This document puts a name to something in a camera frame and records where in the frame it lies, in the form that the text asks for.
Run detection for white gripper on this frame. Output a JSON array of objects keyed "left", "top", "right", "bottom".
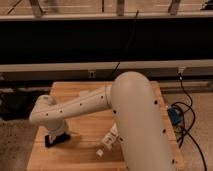
[{"left": 46, "top": 120, "right": 69, "bottom": 137}]

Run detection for black eraser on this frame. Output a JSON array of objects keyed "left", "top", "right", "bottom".
[{"left": 45, "top": 133, "right": 71, "bottom": 148}]

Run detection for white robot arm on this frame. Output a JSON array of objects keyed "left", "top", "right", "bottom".
[{"left": 29, "top": 71, "right": 176, "bottom": 171}]

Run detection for white sponge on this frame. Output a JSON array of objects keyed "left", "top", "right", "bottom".
[{"left": 78, "top": 90, "right": 89, "bottom": 97}]

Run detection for blue connector box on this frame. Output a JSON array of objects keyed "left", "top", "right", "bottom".
[{"left": 167, "top": 108, "right": 182, "bottom": 125}]

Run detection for white wall outlet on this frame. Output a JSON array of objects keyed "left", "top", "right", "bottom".
[
  {"left": 178, "top": 67, "right": 186, "bottom": 75},
  {"left": 88, "top": 70, "right": 96, "bottom": 79}
]

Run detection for black floor cables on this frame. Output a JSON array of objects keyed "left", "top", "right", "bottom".
[{"left": 170, "top": 73, "right": 208, "bottom": 171}]

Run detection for white right wall outlet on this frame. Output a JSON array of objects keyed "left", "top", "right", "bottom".
[{"left": 178, "top": 67, "right": 186, "bottom": 75}]

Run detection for black hanging cable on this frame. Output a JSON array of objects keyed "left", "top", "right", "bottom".
[{"left": 107, "top": 9, "right": 140, "bottom": 80}]

